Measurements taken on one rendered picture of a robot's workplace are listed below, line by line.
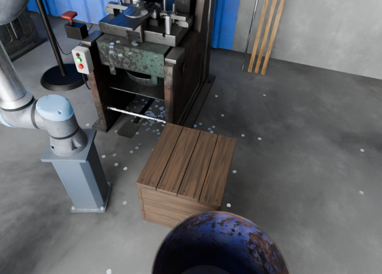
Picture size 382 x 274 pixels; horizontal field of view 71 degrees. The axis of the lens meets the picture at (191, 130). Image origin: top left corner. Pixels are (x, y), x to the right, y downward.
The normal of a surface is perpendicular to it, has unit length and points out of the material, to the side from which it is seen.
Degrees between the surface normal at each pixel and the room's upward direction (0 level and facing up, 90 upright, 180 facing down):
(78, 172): 90
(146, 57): 90
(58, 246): 0
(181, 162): 0
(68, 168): 90
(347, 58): 90
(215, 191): 0
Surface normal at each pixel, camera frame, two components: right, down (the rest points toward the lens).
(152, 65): -0.31, 0.67
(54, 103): 0.18, -0.69
